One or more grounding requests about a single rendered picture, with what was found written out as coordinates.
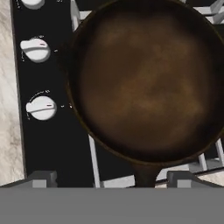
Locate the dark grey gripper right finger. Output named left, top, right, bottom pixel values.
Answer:
left=166, top=170, right=224, bottom=189

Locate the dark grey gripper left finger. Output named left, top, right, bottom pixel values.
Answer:
left=0, top=170, right=59, bottom=189

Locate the black hob with white grates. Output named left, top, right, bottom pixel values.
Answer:
left=9, top=0, right=224, bottom=189

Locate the white hob knob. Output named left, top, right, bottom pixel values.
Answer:
left=19, top=38, right=52, bottom=64
left=25, top=95, right=58, bottom=122
left=20, top=0, right=46, bottom=11

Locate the brown cast iron pan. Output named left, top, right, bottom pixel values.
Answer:
left=57, top=0, right=224, bottom=189

